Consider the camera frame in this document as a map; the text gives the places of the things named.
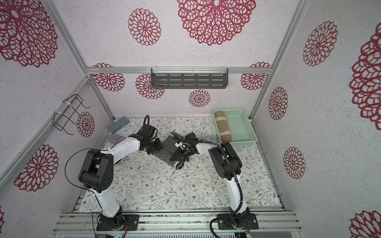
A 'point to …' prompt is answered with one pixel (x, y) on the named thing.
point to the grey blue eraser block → (117, 124)
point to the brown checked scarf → (224, 129)
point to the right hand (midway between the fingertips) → (171, 159)
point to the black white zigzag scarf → (168, 148)
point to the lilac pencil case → (115, 138)
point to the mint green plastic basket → (233, 127)
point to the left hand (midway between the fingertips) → (163, 148)
